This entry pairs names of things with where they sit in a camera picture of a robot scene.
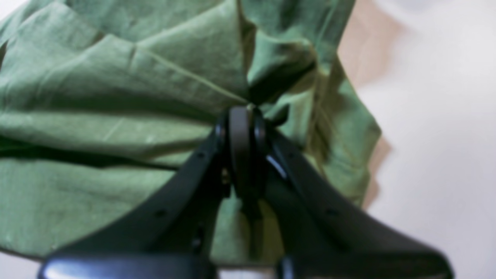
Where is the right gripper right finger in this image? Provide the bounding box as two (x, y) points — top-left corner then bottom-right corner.
(229, 107), (454, 279)

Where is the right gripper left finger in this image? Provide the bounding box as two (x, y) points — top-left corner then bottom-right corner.
(37, 112), (229, 279)

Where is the green t-shirt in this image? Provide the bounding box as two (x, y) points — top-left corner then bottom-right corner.
(0, 0), (381, 258)

